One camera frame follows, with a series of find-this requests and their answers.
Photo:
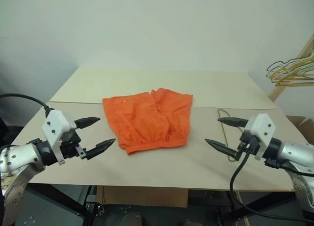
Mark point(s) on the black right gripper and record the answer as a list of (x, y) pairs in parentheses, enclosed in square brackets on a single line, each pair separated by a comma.
[(250, 143)]

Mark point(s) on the dark rounded shape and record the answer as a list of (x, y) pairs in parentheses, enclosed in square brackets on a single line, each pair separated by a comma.
[(133, 218)]

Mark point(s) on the black metal table frame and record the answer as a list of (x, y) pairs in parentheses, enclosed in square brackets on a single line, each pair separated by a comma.
[(81, 201)]

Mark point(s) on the wooden clothes rack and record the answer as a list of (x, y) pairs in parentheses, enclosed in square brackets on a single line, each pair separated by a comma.
[(279, 90)]

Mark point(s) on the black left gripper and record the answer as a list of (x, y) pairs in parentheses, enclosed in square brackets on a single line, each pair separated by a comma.
[(70, 151)]

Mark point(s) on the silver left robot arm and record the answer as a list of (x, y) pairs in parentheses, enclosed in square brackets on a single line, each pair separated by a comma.
[(17, 157)]

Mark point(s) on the brown cardboard sheet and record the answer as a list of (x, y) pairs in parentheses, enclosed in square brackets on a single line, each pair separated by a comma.
[(142, 196)]

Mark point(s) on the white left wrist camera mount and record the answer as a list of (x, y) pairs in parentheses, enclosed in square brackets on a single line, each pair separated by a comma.
[(55, 123)]

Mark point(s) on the open brown cardboard box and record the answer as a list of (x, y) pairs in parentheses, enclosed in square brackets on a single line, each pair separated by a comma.
[(304, 128)]

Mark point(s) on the orange shorts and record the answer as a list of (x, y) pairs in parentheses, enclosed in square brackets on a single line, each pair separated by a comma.
[(142, 118)]

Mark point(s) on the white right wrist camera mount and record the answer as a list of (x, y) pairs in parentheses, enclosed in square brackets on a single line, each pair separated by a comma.
[(261, 125)]

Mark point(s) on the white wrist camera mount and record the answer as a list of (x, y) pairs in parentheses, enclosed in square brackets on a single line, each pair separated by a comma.
[(261, 125), (55, 123)]

